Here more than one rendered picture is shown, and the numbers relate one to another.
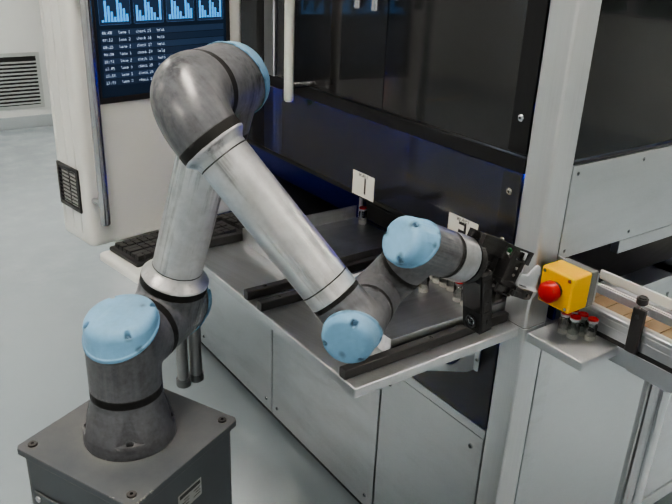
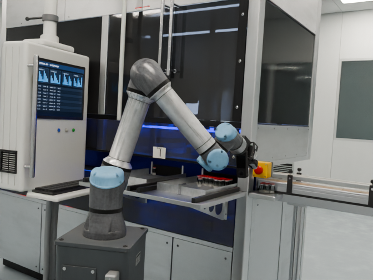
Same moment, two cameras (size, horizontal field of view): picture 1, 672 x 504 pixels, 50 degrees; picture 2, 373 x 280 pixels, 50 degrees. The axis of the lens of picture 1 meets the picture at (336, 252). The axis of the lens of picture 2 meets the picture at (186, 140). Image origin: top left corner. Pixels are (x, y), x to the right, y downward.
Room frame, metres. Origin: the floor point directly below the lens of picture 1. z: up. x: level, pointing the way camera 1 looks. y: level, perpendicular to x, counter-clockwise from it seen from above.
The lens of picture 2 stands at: (-0.40, 0.57, 1.21)
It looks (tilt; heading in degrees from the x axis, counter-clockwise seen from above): 3 degrees down; 339
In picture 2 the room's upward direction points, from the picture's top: 3 degrees clockwise
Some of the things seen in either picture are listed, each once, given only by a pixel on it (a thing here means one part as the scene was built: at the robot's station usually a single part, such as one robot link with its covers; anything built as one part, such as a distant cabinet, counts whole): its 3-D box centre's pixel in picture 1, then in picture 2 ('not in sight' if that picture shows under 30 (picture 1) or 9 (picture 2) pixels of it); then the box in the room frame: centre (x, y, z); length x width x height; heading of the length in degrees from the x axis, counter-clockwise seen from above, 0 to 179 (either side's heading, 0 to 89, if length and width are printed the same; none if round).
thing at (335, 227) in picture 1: (330, 239); (147, 176); (1.62, 0.01, 0.90); 0.34 x 0.26 x 0.04; 126
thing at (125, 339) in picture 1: (125, 344); (106, 186); (1.00, 0.33, 0.96); 0.13 x 0.12 x 0.14; 163
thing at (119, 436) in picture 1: (128, 407); (105, 220); (1.00, 0.33, 0.84); 0.15 x 0.15 x 0.10
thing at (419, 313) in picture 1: (415, 297); (200, 185); (1.33, -0.17, 0.90); 0.34 x 0.26 x 0.04; 126
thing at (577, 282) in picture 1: (566, 285); (262, 169); (1.21, -0.43, 1.00); 0.08 x 0.07 x 0.07; 126
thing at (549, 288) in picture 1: (550, 291); (258, 170); (1.19, -0.39, 0.99); 0.04 x 0.04 x 0.04; 36
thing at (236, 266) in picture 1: (348, 282); (165, 187); (1.44, -0.03, 0.87); 0.70 x 0.48 x 0.02; 36
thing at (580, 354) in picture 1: (576, 341); (267, 195); (1.22, -0.47, 0.87); 0.14 x 0.13 x 0.02; 126
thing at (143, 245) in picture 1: (190, 235); (69, 186); (1.80, 0.39, 0.82); 0.40 x 0.14 x 0.02; 135
